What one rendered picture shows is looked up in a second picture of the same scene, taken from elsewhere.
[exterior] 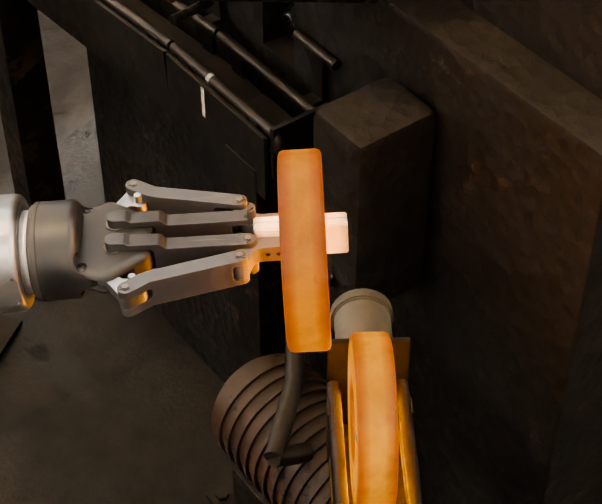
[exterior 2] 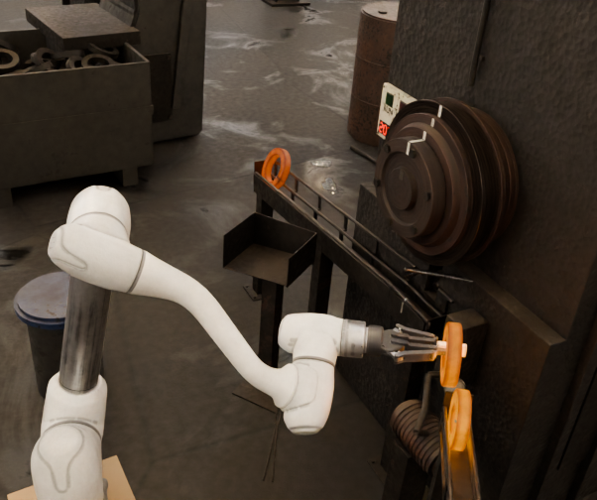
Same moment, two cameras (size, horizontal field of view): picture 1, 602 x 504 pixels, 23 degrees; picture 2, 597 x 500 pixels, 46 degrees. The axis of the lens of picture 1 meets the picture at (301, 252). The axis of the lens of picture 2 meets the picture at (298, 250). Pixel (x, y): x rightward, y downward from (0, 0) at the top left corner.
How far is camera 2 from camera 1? 0.67 m
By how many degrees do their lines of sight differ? 13
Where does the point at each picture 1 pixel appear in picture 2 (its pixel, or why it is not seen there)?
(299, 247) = (453, 350)
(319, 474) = (430, 441)
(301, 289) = (452, 364)
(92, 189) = not seen: hidden behind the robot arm
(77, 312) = not seen: hidden behind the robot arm
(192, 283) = (417, 357)
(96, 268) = (388, 347)
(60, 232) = (378, 334)
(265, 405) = (413, 416)
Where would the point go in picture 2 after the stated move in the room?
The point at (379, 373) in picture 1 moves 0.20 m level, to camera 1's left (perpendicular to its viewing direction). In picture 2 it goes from (466, 401) to (386, 387)
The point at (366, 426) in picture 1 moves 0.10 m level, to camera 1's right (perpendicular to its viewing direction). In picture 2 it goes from (460, 417) to (502, 425)
